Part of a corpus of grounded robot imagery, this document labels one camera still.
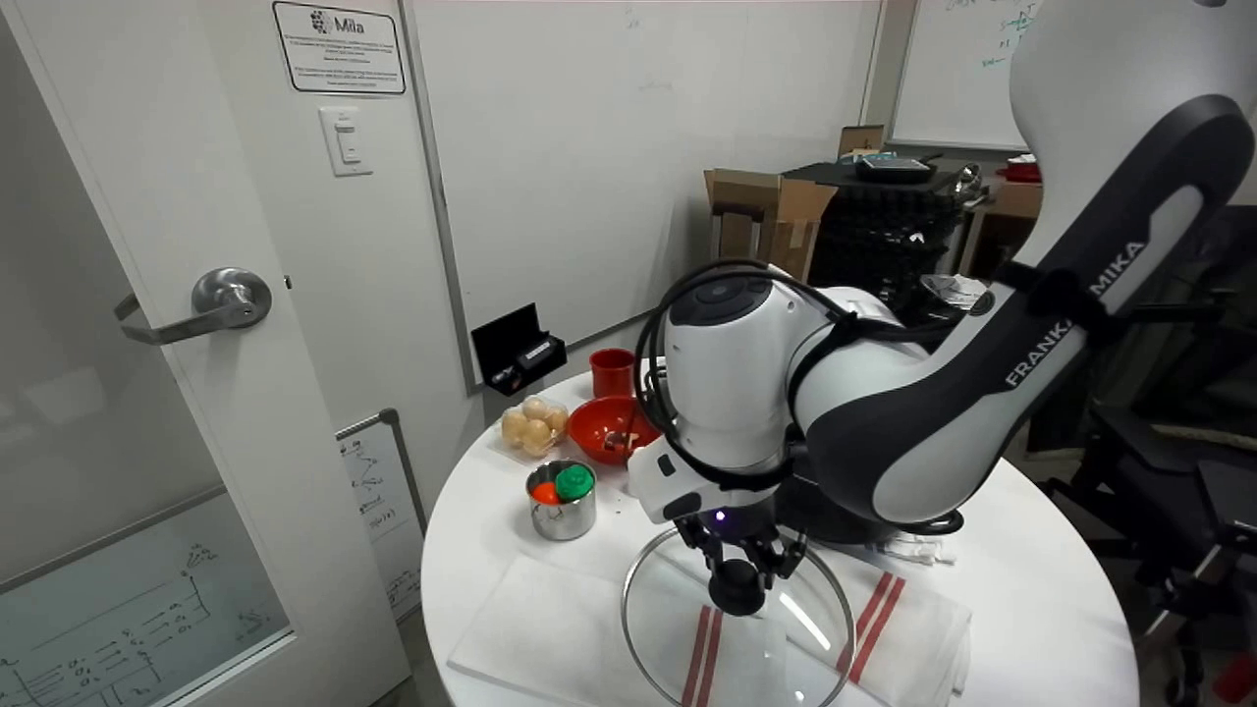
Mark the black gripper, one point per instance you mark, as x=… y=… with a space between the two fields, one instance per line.
x=747 y=544

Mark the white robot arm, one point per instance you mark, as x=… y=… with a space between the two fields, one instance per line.
x=760 y=380

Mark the red bowl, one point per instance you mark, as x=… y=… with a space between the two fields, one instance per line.
x=609 y=432

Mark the small metal cup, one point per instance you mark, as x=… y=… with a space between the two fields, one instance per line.
x=563 y=500

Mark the red cup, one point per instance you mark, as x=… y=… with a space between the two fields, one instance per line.
x=609 y=371

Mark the white towel red stripes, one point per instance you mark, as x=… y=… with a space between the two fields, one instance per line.
x=861 y=637

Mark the beige garlic bulb toy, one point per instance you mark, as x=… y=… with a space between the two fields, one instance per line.
x=533 y=432

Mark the black marker tray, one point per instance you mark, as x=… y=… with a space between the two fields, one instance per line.
x=517 y=350

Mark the cardboard box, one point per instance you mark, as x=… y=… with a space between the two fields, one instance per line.
x=768 y=217

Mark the black cart with items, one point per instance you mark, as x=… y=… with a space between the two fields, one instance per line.
x=885 y=231

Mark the whiteboard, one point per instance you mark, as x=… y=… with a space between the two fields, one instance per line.
x=956 y=74

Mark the white door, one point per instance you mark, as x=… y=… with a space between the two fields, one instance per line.
x=173 y=521

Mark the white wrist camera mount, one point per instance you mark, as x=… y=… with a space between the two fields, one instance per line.
x=665 y=485

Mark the white light switch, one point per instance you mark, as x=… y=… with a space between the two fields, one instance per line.
x=342 y=143

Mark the silver door handle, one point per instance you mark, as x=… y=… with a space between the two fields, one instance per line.
x=222 y=302

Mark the wall notice sign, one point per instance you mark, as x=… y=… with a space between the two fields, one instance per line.
x=339 y=49

